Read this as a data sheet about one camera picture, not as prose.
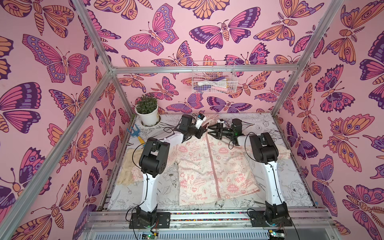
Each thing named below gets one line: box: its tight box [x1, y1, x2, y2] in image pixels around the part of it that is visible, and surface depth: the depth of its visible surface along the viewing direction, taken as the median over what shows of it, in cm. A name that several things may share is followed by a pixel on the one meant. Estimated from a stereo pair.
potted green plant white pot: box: [135, 95, 160, 127], surface depth 106 cm
